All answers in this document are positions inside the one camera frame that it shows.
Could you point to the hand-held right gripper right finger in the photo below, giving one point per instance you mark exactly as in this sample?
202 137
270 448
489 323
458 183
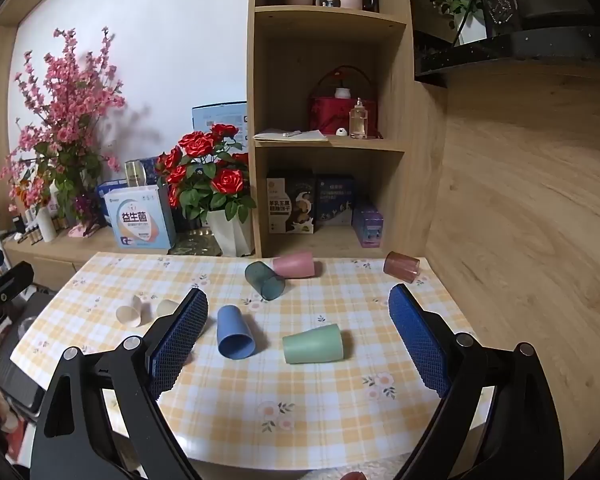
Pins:
420 340

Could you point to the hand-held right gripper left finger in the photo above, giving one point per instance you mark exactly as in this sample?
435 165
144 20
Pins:
177 340

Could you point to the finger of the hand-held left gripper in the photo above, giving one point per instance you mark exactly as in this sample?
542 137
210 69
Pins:
10 280

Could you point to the cream cup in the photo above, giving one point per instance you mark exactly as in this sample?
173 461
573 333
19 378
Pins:
166 307
130 313

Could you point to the blue cup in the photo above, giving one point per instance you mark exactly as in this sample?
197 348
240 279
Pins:
234 332

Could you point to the maroon clear cup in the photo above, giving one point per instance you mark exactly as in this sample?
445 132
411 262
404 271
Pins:
401 264

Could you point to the dark teal clear cup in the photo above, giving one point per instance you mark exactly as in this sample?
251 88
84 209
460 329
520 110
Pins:
264 280

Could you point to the green cup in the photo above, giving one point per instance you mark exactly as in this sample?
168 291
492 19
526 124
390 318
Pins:
312 344

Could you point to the pink cup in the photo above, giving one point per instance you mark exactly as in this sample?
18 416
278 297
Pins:
295 265

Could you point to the low wooden cabinet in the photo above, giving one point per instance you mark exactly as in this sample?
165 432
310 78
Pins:
50 255

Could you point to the row of small dark bottles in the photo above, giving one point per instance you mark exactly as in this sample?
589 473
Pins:
27 230

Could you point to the white plastic bottle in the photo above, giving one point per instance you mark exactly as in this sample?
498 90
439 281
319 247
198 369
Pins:
45 222

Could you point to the dark grey case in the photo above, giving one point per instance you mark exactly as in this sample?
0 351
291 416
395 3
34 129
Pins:
22 350

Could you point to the silver blister pack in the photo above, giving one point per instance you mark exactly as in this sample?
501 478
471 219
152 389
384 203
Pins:
195 242

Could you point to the white faceted flower pot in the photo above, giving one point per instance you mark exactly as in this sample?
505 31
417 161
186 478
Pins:
232 232

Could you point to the white and blue carton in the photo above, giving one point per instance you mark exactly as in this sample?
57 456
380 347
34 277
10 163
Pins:
139 220

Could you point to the purple box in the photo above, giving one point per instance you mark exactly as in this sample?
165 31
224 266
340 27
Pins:
367 225

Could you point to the yellow checkered floral tablecloth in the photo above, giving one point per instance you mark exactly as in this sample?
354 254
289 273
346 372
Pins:
290 400

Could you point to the dark blue box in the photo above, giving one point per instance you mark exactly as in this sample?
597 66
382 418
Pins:
335 200

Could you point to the gold metal can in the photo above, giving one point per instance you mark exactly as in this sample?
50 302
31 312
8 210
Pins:
135 174

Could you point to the pink blossom branches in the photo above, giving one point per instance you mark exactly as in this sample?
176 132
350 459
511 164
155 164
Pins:
65 125

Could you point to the red rose plant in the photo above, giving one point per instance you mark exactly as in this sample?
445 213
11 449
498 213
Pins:
210 170

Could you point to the black and yellow biscuit box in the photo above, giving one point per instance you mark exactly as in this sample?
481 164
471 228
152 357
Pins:
290 202

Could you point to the clear perfume bottle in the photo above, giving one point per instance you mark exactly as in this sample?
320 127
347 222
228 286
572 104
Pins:
358 119

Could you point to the blue box with white label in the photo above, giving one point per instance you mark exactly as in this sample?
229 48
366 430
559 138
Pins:
219 112

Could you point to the open notebook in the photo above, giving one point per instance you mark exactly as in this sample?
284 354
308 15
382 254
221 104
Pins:
290 135

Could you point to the red gift bag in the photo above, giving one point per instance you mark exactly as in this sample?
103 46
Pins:
341 107

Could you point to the wooden shelf unit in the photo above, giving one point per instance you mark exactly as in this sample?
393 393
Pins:
325 110

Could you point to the small white jar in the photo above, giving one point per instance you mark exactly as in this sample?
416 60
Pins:
342 93

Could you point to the black speckled shelf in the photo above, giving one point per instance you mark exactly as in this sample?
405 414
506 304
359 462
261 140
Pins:
505 52

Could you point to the white vase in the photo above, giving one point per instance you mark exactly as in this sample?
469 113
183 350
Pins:
472 27

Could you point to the small glass ball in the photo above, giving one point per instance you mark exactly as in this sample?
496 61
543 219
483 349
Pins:
327 0

